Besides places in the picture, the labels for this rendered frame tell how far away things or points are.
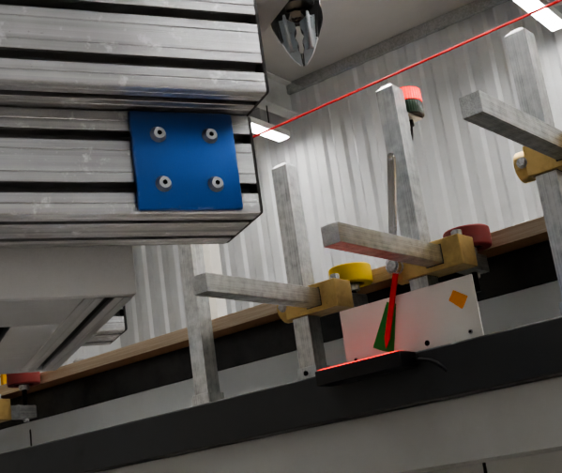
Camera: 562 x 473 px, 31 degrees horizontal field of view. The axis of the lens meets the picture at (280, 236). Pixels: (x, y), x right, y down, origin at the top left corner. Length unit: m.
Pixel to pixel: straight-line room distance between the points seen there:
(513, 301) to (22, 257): 1.11
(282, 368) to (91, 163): 1.32
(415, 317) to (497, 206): 7.92
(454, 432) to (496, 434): 0.07
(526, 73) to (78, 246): 0.93
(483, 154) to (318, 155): 1.91
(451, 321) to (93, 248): 0.84
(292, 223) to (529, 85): 0.50
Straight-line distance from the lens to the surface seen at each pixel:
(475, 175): 9.72
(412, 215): 1.67
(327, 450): 1.77
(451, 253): 1.61
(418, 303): 1.64
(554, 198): 1.55
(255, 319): 2.06
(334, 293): 1.73
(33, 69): 0.78
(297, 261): 1.80
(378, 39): 10.47
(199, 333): 1.94
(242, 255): 11.06
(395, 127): 1.72
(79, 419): 2.54
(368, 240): 1.45
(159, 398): 2.33
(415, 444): 1.67
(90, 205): 0.80
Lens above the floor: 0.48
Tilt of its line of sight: 16 degrees up
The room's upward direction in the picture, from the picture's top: 8 degrees counter-clockwise
